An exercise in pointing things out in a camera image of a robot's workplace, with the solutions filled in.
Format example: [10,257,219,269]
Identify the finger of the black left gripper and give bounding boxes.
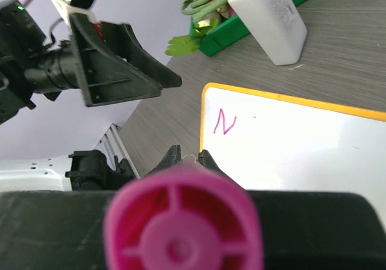
[101,22,182,89]

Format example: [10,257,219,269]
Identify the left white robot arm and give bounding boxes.
[1,0,182,192]

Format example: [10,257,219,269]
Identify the green onion toy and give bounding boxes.
[180,0,227,23]

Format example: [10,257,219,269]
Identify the green plastic vegetable tray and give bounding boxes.
[199,0,308,57]

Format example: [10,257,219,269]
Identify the yellow framed whiteboard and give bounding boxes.
[200,83,385,219]

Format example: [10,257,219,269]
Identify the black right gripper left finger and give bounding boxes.
[0,145,182,270]

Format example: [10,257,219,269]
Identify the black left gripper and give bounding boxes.
[1,0,161,123]

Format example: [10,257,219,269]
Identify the white pen holder box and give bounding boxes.
[228,0,307,66]

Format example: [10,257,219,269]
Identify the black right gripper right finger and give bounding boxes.
[198,150,385,269]

